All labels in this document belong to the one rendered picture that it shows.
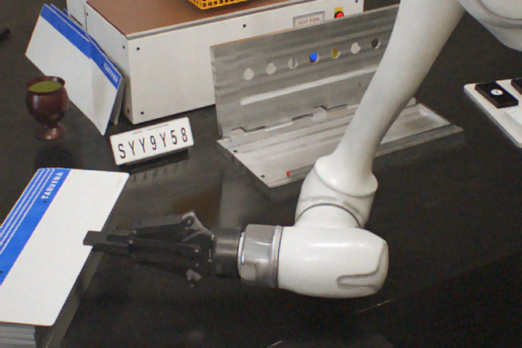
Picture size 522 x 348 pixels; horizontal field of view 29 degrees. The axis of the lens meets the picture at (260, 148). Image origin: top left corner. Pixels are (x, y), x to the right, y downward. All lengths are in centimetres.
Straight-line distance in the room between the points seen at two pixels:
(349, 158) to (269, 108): 46
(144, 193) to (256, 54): 34
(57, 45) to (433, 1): 121
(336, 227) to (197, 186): 45
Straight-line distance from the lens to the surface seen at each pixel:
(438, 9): 128
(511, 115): 212
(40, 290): 147
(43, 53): 237
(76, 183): 171
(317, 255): 145
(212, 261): 149
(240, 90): 195
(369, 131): 148
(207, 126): 207
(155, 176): 191
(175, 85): 208
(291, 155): 192
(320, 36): 202
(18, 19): 266
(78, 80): 220
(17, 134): 209
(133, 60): 202
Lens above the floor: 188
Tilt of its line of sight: 29 degrees down
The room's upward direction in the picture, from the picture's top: straight up
